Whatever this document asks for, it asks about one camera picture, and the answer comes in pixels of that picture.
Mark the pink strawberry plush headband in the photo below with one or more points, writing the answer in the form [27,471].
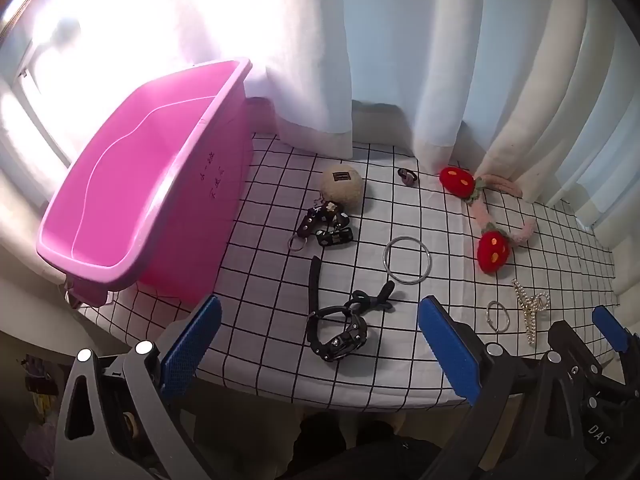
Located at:
[456,180]

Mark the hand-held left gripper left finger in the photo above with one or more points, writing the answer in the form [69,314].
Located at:
[192,345]

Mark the large silver bangle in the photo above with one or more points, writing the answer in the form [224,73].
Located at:
[385,261]

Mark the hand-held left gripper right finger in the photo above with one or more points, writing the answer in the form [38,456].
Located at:
[450,350]

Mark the white curtain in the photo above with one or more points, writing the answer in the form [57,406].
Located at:
[450,50]

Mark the pearl hair claw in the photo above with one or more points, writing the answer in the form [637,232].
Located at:
[525,305]

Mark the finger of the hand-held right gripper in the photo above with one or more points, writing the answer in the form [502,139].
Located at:
[575,347]
[610,330]

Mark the pink plastic bin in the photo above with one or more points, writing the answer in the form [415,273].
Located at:
[150,160]

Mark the beige plush ball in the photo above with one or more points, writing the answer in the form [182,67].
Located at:
[342,185]

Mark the white black-checked cloth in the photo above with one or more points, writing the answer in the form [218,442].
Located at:
[425,200]

